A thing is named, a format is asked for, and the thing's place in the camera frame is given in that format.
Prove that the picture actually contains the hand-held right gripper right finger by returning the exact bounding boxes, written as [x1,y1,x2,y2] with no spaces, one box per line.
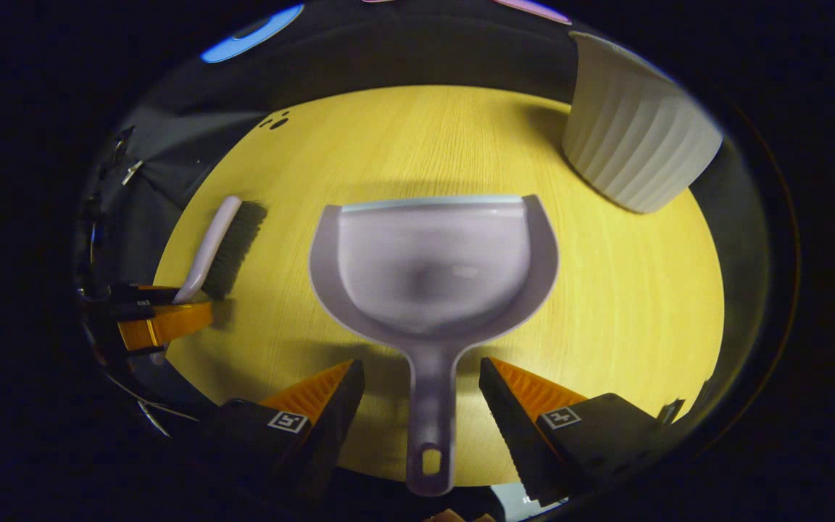
[478,356,672,508]

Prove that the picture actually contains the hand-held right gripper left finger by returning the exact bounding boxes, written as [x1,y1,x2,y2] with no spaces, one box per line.
[204,358,366,501]

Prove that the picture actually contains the small light purple broom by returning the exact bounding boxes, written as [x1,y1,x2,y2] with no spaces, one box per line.
[149,195,269,367]

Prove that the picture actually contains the light purple dustpan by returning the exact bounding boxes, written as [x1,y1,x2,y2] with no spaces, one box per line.
[308,194,560,498]

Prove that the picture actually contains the white ribbed garbage bin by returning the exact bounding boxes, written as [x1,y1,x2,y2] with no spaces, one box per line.
[561,30,724,215]

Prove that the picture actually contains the yellow wooden desktop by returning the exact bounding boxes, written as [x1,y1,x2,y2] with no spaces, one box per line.
[153,85,726,488]

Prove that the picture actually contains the black cable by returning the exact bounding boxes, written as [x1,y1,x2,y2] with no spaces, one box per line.
[104,371,201,438]

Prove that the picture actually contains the black desk edge bracket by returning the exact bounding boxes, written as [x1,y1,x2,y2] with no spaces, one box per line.
[655,397,685,427]

